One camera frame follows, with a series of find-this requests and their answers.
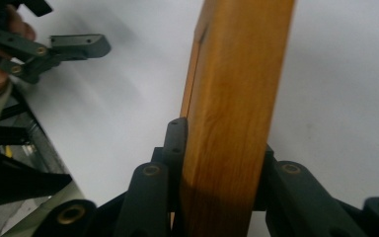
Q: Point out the wooden box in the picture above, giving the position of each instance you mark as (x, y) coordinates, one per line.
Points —
(233, 108)

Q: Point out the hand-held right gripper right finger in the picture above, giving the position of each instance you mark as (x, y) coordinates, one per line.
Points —
(265, 177)

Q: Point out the metal table frame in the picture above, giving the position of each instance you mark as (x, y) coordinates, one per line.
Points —
(33, 144)

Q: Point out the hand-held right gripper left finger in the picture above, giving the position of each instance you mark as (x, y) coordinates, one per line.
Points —
(176, 148)

